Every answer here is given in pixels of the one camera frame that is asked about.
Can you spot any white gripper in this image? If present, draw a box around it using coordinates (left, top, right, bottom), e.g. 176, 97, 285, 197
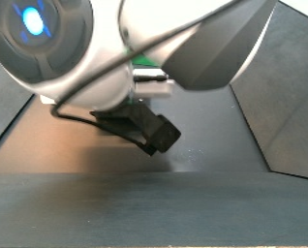
133, 68, 173, 98

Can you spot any green arch object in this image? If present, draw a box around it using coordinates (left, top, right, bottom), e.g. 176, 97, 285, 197
128, 53, 159, 68

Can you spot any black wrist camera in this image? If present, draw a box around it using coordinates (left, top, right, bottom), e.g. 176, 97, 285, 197
91, 104, 181, 155

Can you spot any black cable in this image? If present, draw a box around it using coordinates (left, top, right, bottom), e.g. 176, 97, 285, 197
49, 0, 244, 149

